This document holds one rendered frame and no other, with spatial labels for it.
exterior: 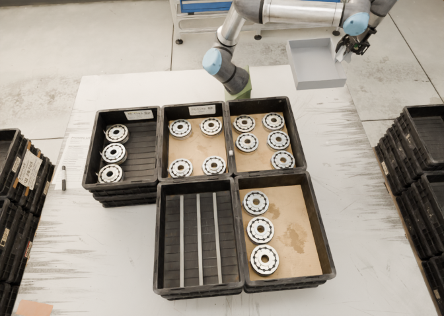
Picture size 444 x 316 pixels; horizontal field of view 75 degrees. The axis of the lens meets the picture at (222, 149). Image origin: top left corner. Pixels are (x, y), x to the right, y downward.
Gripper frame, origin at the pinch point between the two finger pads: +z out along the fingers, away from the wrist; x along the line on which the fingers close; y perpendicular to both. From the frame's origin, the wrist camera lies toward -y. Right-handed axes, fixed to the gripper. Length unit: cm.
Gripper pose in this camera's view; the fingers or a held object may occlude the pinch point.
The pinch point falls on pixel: (337, 59)
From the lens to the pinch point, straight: 143.5
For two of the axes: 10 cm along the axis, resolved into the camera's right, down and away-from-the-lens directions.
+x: 9.6, 0.5, 2.8
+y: 1.1, 8.4, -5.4
